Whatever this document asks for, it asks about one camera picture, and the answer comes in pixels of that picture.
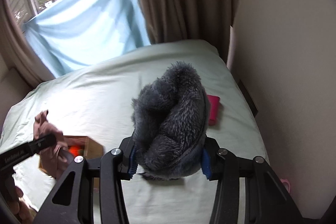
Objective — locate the pink cloth scrunchie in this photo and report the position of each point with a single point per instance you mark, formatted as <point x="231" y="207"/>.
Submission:
<point x="56" y="158"/>

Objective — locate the grey fluffy sock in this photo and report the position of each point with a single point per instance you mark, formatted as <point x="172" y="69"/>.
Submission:
<point x="170" y="118"/>

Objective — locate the brown cardboard box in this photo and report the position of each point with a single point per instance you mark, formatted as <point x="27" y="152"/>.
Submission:
<point x="92" y="148"/>

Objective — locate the pale green bed sheet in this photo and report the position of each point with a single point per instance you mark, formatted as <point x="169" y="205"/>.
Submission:
<point x="97" y="102"/>

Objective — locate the light blue hanging cloth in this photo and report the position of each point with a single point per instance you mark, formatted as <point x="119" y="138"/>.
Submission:
<point x="73" y="34"/>

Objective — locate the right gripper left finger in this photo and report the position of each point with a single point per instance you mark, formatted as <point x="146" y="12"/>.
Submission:
<point x="71" y="199"/>

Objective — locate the person's left hand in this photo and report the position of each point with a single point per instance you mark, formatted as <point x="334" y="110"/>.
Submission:
<point x="19" y="208"/>

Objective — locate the beige curtain left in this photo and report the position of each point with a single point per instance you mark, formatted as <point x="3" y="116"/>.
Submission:
<point x="17" y="53"/>

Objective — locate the magenta leather pouch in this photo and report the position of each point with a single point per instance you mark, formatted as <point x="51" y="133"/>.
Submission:
<point x="214" y="109"/>

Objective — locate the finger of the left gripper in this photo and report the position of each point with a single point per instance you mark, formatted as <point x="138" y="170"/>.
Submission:
<point x="22" y="152"/>

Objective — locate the orange fluffy pompom toy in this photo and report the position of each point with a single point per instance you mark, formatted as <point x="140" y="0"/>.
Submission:
<point x="76" y="150"/>

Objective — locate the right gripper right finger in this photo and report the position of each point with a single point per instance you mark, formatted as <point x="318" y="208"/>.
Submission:
<point x="266" y="198"/>

